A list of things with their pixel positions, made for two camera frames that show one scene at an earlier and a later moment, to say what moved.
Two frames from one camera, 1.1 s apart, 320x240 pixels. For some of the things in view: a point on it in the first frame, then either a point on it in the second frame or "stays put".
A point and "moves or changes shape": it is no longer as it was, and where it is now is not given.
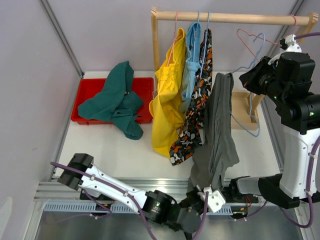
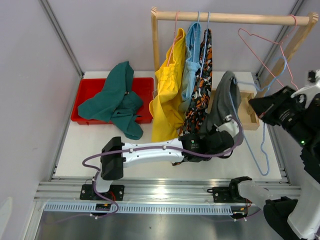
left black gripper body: (193, 202) -> (209, 134)
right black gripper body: (263, 80) -> (285, 108)
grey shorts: (218, 151) moves or changes shape
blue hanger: (251, 96) -> (264, 124)
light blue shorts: (192, 64) stays put
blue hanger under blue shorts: (194, 45) stays put
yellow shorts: (166, 105) stays put
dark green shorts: (117, 103) stays put
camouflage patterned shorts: (191, 132) stays put
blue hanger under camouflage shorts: (205, 41) stays put
